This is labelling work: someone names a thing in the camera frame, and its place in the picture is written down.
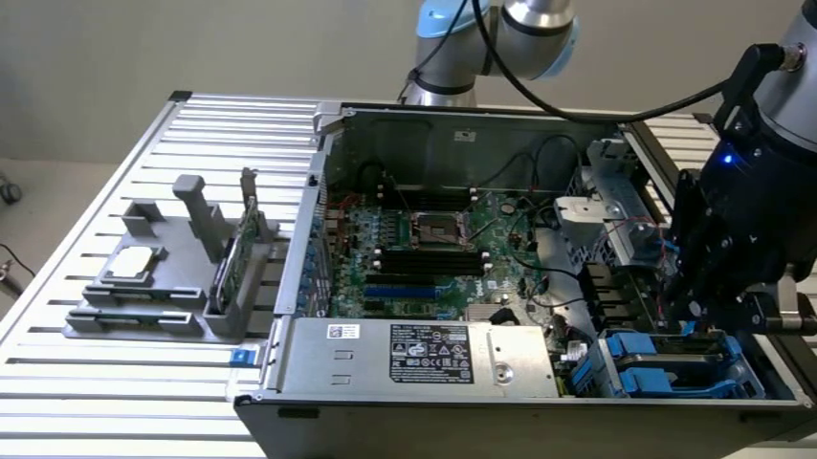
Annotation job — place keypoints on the dark disk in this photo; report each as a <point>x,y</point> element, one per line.
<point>686,344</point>

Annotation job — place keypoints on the black plastic air shroud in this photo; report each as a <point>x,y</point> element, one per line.
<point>609,291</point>

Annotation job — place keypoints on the grey metal bracket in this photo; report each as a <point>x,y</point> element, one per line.
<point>794,319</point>

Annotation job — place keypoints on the silver CPU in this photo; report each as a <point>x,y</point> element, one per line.
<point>135,264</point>

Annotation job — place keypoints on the open black PC case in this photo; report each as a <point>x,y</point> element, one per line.
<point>446,430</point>

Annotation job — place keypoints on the grey caster wheel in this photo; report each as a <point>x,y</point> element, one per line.
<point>9,192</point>

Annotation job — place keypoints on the silver power supply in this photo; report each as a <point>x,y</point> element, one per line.
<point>358,363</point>

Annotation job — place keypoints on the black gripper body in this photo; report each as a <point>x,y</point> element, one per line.
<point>760,191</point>

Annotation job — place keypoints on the CPU socket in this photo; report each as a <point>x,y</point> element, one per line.
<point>442,230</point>

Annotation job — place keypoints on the green motherboard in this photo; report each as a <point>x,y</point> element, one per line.
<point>395,296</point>

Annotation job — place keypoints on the black expansion slot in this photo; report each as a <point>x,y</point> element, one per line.
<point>399,280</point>

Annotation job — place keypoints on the silver chipset heatsink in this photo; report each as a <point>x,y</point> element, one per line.
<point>482,313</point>

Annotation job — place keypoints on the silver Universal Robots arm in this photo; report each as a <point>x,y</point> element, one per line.
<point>535,43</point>

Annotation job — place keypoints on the silver drive cage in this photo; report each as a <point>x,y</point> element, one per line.
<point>606,215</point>

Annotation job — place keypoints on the round coin battery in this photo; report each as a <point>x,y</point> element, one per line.
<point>507,209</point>

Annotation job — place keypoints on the black RAM slot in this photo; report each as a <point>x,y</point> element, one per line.
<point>426,193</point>
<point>434,265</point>
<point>427,200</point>
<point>430,252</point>
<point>435,271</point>
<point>424,187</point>
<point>431,258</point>
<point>428,206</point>

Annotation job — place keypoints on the blue expansion slot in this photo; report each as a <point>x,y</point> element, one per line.
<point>399,291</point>

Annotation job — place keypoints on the disk bay with blue carriers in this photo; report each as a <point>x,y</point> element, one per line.
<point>638,378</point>

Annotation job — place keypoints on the grey parts rack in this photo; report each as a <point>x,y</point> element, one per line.
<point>172,268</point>

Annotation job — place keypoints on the green graphics card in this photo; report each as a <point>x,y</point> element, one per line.
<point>238,258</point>

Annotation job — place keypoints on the small blue clip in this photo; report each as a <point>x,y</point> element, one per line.
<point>243,358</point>

